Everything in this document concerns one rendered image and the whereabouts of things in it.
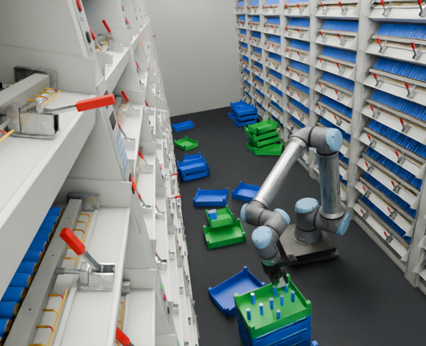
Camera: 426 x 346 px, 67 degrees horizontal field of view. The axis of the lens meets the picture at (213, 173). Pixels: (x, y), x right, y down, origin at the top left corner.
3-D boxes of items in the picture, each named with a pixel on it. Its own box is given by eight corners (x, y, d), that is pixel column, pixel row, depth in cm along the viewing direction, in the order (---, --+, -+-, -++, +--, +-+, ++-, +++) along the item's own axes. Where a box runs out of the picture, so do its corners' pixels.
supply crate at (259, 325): (288, 284, 166) (288, 272, 162) (311, 314, 149) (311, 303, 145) (234, 305, 159) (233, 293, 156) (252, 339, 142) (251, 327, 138)
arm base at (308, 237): (316, 224, 234) (315, 212, 229) (326, 240, 217) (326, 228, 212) (290, 228, 234) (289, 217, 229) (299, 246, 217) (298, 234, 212)
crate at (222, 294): (246, 274, 218) (245, 265, 215) (266, 292, 203) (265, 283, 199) (209, 296, 206) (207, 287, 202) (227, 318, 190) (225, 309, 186)
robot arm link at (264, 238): (275, 226, 139) (263, 244, 134) (282, 246, 146) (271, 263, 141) (258, 222, 146) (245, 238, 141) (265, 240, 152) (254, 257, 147)
